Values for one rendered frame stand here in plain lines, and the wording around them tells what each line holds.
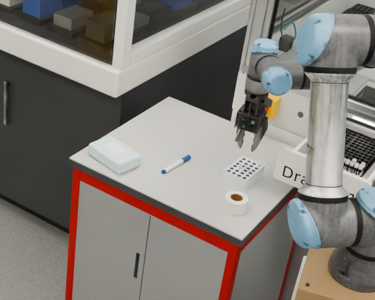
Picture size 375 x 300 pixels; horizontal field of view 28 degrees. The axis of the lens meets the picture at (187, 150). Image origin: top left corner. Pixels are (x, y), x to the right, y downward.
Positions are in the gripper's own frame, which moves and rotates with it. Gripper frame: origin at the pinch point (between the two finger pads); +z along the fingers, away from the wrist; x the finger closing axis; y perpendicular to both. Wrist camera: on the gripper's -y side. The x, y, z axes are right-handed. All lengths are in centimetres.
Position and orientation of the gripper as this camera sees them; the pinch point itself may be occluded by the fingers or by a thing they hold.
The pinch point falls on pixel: (247, 144)
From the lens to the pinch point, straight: 231.5
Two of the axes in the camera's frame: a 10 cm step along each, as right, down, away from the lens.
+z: -1.3, 8.5, 5.2
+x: 9.2, 2.9, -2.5
